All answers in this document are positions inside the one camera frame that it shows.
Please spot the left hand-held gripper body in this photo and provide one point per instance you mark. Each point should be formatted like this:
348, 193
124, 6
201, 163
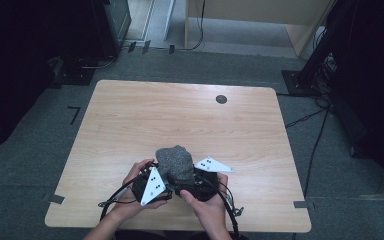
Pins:
153, 186

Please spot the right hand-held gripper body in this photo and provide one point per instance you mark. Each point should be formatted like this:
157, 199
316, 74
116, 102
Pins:
200, 188

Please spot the grey knitted sock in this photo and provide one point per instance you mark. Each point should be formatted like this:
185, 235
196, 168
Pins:
176, 163

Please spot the person's right hand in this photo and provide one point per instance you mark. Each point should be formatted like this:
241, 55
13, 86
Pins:
206, 213

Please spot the person's left hand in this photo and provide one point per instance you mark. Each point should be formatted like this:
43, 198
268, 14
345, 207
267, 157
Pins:
126, 206

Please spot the person's dark trousers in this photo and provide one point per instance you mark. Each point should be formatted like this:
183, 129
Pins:
166, 236

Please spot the dark round table grommet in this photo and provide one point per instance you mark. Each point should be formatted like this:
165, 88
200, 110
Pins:
221, 99

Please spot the grey floor tape piece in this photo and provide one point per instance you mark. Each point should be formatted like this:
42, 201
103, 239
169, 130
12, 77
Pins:
301, 204
56, 199

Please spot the black flat stand base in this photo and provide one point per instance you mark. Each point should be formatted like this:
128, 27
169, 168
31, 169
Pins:
75, 76

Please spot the dark floor tape strip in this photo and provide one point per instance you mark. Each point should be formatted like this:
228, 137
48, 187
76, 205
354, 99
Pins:
132, 46
171, 49
146, 46

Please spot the black metal stand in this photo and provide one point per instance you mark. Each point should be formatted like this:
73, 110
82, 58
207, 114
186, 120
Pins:
308, 71

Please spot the dark curtain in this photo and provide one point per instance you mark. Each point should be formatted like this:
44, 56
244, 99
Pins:
376, 83
20, 66

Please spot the beige wooden desk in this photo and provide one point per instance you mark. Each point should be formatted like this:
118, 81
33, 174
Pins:
246, 8

